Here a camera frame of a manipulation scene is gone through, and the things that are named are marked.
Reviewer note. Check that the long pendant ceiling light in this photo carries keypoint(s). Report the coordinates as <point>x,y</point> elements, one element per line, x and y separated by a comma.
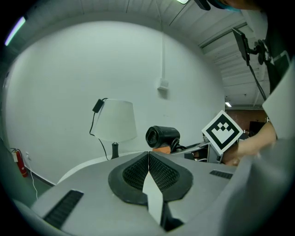
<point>15,31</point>
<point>183,1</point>

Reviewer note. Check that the person's right forearm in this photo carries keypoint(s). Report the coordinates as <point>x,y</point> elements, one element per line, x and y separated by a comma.
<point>253,140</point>

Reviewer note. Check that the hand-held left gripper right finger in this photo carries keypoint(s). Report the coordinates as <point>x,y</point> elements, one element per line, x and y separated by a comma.
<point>202,184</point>

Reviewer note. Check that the red fire extinguisher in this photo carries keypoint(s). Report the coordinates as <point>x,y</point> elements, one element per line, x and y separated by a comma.
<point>20,161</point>

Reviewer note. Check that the white wall socket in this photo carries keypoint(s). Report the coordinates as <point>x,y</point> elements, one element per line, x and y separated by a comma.
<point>27,156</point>

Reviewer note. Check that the white wall conduit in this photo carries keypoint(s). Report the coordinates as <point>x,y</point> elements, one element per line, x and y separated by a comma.
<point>163,50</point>

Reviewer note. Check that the person's black shirt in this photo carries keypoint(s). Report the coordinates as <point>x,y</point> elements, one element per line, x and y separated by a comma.
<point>279,34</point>

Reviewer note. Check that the white shade table lamp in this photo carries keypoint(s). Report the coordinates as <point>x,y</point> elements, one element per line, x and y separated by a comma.
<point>115,119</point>

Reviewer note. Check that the orange rectangular box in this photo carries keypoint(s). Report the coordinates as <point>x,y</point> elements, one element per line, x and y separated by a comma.
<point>162,149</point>

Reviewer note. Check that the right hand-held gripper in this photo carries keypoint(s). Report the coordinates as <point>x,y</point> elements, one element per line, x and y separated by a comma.
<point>222,132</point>

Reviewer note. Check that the black phone on chest mount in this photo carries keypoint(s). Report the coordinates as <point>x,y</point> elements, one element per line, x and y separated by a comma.
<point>242,46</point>

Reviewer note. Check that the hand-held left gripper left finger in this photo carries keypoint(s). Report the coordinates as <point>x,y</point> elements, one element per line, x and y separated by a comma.
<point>96,202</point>

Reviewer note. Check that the white wall junction box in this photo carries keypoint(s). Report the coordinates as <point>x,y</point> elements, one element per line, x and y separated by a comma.
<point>163,84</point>

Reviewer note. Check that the flat ceiling panel light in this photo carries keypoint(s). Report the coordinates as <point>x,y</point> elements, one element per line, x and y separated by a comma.
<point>228,104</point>

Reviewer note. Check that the black webcam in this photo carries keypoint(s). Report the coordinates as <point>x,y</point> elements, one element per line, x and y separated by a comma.
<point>161,137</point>

